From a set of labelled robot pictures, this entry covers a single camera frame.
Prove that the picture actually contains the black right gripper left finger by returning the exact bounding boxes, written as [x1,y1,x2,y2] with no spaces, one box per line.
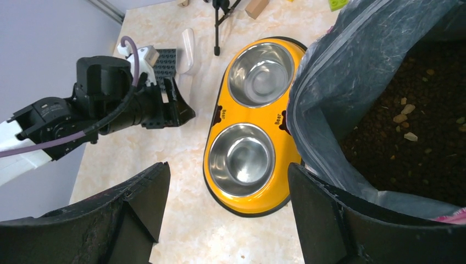
[1,162,170,263]

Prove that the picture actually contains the dark grey lego baseplate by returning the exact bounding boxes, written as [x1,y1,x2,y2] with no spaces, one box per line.
[153,48,176,90]

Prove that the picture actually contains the black tripod stand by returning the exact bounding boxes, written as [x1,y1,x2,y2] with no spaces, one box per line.
[203,0,241,56]

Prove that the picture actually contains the pink blue pet food bag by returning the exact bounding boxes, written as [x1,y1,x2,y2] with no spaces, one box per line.
[286,1,465,227]

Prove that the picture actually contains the yellow double pet bowl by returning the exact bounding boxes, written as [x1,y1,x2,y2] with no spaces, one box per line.
[203,36,306,218]

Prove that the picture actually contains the clear plastic scoop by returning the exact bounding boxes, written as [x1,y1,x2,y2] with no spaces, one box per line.
[176,27,201,75]

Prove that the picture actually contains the wooden block near tripod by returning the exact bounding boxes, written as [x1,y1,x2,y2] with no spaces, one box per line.
[245,0,269,19]

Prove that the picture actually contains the green lego brick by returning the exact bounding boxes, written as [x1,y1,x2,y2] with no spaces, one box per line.
[328,0,350,12]

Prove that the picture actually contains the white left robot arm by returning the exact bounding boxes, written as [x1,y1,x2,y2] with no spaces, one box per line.
[1,56,196,184]

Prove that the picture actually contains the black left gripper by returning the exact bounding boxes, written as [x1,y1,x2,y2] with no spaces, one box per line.
[129,78,196,129]

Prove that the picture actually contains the small wooden cube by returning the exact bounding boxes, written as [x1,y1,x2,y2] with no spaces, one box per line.
[176,0,190,7]

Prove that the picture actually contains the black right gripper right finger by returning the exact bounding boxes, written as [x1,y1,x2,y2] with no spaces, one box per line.
[288,163,465,263]

